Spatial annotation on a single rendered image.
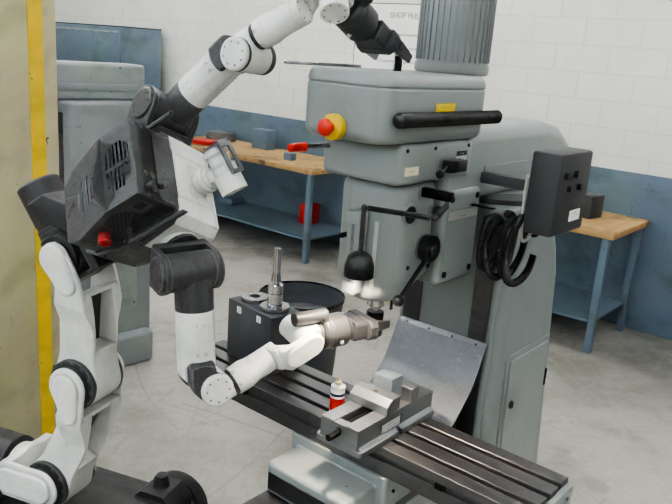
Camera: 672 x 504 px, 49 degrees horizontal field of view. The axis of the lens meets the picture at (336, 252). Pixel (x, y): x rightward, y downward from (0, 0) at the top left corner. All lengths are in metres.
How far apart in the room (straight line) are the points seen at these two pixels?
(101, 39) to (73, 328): 7.35
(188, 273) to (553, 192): 0.90
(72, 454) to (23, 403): 1.29
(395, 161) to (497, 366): 0.84
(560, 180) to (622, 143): 4.18
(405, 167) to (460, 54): 0.39
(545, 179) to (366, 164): 0.45
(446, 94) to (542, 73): 4.50
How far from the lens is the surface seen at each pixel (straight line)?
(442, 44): 2.00
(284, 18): 1.74
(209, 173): 1.78
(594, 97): 6.14
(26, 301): 3.35
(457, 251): 2.04
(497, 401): 2.36
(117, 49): 8.99
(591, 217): 5.67
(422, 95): 1.74
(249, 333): 2.32
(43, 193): 2.04
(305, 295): 4.29
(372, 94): 1.65
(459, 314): 2.29
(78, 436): 2.17
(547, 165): 1.90
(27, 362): 3.44
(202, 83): 1.84
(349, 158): 1.81
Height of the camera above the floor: 1.93
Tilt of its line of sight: 15 degrees down
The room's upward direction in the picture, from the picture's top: 4 degrees clockwise
